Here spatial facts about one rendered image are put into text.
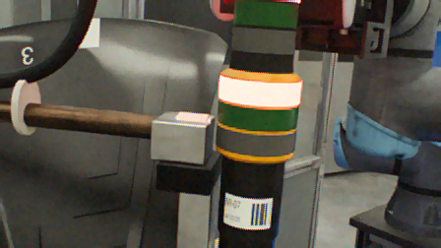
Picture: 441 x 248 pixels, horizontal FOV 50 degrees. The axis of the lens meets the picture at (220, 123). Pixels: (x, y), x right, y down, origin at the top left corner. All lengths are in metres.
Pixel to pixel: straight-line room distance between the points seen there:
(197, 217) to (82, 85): 0.16
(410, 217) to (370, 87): 0.65
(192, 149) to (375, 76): 0.27
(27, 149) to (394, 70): 0.33
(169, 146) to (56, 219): 0.11
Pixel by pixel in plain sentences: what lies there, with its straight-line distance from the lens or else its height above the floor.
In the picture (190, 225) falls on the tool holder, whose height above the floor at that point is 1.34.
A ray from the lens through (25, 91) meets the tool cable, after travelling 0.29.
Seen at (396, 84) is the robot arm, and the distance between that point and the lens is 0.48.
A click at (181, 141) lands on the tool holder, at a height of 1.39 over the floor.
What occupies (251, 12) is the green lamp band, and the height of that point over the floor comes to 1.46.
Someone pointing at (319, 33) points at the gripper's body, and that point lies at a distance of 0.32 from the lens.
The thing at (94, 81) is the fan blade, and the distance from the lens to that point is 0.38.
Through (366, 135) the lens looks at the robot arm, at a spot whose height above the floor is 1.35.
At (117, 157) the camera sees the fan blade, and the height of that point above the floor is 1.35.
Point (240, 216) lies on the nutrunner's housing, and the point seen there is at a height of 1.35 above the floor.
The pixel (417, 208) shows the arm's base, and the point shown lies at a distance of 1.10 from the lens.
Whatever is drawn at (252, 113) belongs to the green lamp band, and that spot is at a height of 1.41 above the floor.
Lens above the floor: 1.45
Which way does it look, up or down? 12 degrees down
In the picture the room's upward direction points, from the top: 4 degrees clockwise
